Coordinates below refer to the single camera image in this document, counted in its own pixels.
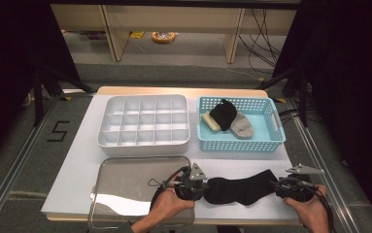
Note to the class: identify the blue plastic basket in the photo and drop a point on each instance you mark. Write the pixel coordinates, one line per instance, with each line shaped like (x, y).
(264, 129)

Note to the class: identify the aluminium floor rail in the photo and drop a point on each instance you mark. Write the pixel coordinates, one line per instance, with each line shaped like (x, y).
(12, 171)
(322, 171)

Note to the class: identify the black sock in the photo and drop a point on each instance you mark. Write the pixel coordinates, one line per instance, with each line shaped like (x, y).
(224, 115)
(238, 191)

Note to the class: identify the white compartment organizer box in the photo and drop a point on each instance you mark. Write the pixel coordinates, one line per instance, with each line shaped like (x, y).
(146, 119)

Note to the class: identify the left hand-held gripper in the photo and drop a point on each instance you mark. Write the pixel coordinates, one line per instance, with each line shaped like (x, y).
(190, 189)

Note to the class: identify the person's left hand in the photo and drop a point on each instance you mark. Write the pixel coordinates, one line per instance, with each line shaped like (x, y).
(167, 207)

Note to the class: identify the grey sock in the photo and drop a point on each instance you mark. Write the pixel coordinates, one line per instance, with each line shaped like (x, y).
(242, 127)

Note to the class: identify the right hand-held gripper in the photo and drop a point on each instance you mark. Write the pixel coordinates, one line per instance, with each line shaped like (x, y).
(295, 191)

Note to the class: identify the pale yellow sock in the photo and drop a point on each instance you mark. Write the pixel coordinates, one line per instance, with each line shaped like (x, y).
(210, 122)

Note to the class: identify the black curtain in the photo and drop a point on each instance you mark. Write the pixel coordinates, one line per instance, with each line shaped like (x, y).
(5, 64)
(352, 64)

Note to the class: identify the person's right hand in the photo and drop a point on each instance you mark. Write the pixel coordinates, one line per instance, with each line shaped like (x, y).
(313, 213)

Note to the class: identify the black metal stand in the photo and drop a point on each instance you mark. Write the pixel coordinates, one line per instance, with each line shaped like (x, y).
(38, 97)
(303, 97)

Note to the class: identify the white table cover sheet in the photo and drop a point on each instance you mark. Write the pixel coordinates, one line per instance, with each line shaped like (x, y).
(76, 168)

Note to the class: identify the beige wooden desk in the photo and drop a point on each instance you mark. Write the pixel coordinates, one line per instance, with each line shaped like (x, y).
(118, 32)

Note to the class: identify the small yellow floor packet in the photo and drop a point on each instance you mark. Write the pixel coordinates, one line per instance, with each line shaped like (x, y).
(137, 35)

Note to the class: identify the orange tape roll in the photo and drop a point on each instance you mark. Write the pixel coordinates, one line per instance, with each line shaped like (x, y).
(163, 37)

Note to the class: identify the yellow floor tape piece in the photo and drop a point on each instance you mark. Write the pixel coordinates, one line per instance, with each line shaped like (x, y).
(280, 100)

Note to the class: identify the shiny metal tray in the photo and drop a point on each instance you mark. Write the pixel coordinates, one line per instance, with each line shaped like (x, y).
(125, 181)

